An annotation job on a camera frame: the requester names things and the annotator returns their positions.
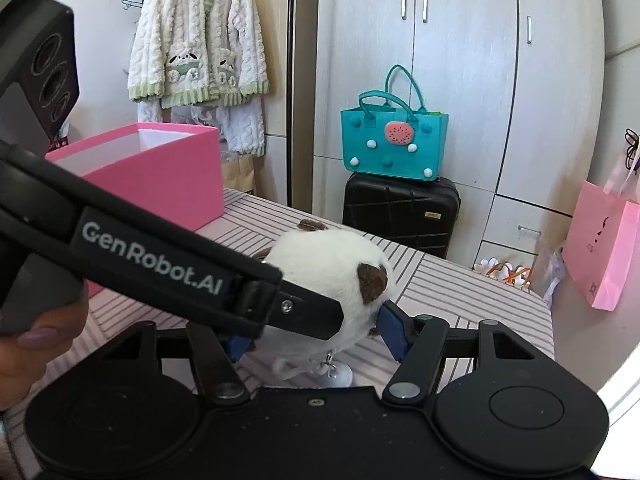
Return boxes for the white green fluffy cardigan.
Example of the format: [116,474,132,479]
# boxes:
[127,0,270,109]

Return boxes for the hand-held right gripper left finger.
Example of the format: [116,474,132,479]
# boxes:
[85,321,257,406]

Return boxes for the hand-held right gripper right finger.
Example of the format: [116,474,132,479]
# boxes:
[377,302,556,407]

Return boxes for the black suitcase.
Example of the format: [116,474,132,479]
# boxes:
[342,172,461,260]

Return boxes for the white fluffy pants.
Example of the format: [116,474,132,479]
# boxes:
[137,95,266,157]

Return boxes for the clear plastic bag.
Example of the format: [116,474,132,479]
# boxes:
[531,246,567,308]

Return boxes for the grey wardrobe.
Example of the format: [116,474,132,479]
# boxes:
[312,0,606,268]

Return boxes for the white brown plush cat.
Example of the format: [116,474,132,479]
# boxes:
[252,219,396,388]

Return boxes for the brown paper bag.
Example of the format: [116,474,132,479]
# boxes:
[220,152,256,196]

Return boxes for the teal felt tote bag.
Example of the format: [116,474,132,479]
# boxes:
[341,64,449,182]

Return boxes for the white flower ornaments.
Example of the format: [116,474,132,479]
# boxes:
[472,257,533,291]

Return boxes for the pink paper bag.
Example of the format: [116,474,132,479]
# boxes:
[562,155,640,311]

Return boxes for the person's left hand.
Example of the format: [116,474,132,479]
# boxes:
[0,292,92,412]

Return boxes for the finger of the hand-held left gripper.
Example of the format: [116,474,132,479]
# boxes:
[234,279,347,342]

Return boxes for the striped pink tablecloth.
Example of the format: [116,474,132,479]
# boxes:
[0,187,556,461]

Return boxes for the pink cardboard box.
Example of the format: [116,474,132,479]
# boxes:
[45,122,224,299]

